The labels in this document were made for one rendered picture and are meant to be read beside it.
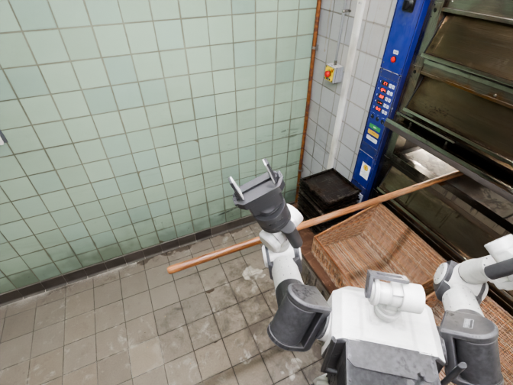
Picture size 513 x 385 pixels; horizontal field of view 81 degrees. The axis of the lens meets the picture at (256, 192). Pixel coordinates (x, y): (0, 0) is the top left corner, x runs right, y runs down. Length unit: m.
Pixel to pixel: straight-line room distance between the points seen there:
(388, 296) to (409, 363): 0.15
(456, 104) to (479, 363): 1.08
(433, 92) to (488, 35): 0.30
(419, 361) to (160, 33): 1.85
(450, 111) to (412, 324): 1.05
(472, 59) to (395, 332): 1.13
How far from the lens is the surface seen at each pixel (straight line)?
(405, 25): 1.76
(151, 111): 2.09
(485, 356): 0.95
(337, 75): 2.12
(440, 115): 1.67
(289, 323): 0.84
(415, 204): 1.89
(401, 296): 0.79
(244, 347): 2.30
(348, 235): 2.10
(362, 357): 0.81
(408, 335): 0.87
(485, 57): 1.56
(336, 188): 2.00
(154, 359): 2.36
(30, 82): 2.04
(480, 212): 1.69
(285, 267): 0.98
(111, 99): 2.04
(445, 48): 1.65
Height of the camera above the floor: 2.11
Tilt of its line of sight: 40 degrees down
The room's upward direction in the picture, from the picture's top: straight up
